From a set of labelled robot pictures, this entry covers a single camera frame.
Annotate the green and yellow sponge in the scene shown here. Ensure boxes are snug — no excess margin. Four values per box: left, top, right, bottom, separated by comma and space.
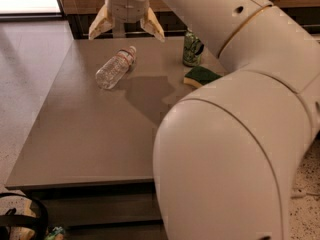
183, 66, 220, 88

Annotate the black strap bag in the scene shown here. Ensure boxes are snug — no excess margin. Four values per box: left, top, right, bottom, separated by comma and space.
0, 192, 48, 240

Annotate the grey drawer cabinet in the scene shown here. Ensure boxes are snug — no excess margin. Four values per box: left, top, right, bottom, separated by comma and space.
5, 35, 234, 240

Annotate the clear plastic water bottle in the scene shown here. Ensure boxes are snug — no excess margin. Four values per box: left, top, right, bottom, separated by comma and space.
95, 46, 137, 90

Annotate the metal rail bar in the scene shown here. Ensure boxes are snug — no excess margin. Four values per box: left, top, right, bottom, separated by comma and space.
81, 23, 320, 38

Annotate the green packet on floor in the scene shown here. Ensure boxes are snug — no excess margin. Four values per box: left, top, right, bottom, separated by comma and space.
44, 227, 66, 240

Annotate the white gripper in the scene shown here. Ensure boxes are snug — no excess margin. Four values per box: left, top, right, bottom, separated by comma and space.
89, 0, 165, 42

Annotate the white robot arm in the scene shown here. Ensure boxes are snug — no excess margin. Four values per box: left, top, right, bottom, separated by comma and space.
153, 0, 320, 240

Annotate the green soda can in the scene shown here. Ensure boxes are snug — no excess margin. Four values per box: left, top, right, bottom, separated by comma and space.
182, 29, 204, 67

